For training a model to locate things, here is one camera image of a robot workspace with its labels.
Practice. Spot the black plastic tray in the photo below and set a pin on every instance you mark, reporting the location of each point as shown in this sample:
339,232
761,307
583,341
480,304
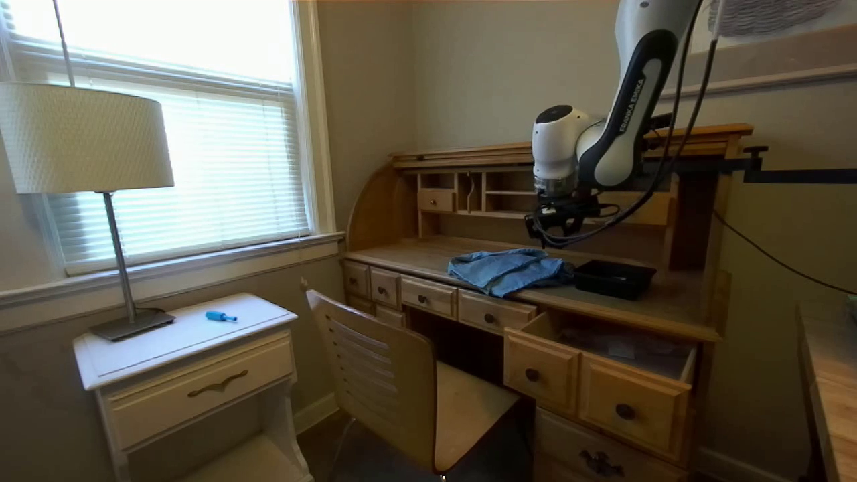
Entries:
615,279

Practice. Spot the small blue object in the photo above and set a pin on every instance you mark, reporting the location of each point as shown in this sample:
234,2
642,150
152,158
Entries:
221,318

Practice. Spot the light blue cloth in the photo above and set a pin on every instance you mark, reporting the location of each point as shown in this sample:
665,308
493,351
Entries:
501,275

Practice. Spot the open wooden desk drawer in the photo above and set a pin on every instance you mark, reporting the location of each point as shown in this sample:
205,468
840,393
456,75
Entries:
623,381

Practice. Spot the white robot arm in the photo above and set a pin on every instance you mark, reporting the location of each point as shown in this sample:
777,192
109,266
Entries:
576,153

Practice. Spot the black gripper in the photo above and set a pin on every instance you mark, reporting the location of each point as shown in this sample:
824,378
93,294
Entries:
562,215

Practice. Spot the wooden chair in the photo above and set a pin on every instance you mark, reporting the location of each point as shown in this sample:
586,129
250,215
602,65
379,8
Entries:
390,381

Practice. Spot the white nightstand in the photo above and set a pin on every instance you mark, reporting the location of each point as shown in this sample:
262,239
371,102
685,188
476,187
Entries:
165,381

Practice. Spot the white window blinds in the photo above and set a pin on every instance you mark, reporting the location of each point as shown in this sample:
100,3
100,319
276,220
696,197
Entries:
227,75

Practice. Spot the table lamp white shade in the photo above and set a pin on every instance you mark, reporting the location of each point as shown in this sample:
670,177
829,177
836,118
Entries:
81,140

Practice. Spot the wooden roll-top desk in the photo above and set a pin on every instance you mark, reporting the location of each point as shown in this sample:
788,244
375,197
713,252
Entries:
422,211

